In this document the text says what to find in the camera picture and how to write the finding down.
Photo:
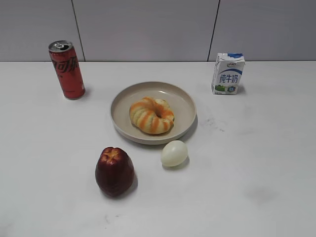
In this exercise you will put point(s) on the beige round plate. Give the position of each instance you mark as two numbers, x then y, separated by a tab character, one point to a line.
181	103

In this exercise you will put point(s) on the white blue milk carton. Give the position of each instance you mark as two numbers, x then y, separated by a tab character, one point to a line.
227	73

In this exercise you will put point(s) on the white egg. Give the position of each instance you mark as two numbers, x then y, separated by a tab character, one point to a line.
174	153

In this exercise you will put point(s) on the dark red wax apple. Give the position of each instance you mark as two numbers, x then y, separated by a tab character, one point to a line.
114	172

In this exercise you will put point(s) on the orange striped ring croissant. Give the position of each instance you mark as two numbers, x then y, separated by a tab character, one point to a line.
152	116

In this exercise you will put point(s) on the red cola can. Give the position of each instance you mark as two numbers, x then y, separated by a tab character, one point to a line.
66	65

